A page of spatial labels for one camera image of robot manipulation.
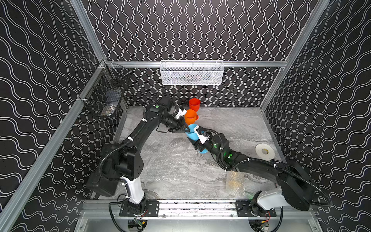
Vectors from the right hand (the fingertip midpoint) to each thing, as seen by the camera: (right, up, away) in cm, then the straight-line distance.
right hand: (195, 131), depth 79 cm
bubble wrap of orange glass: (-12, -24, +9) cm, 28 cm away
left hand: (-4, +2, -2) cm, 4 cm away
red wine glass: (+1, +18, +24) cm, 30 cm away
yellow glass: (+21, -28, -5) cm, 35 cm away
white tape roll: (+47, -15, +16) cm, 52 cm away
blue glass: (-2, -1, -7) cm, 8 cm away
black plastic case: (-47, -23, -13) cm, 53 cm away
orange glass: (-2, +9, +19) cm, 21 cm away
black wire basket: (-57, +22, +13) cm, 63 cm away
